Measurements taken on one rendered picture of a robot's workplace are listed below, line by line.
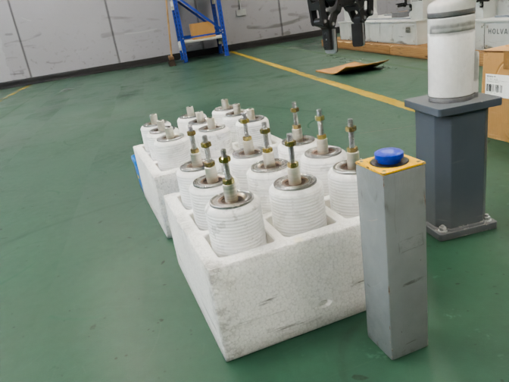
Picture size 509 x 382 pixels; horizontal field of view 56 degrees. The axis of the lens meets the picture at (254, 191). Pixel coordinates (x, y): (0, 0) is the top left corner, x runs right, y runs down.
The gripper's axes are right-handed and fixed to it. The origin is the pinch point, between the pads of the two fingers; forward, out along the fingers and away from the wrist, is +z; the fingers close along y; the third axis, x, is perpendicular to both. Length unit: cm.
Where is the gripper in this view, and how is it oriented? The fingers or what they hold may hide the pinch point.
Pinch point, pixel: (345, 41)
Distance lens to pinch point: 84.1
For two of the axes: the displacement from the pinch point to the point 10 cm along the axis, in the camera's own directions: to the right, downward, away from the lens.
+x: 6.3, 1.9, -7.5
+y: -7.6, 3.3, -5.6
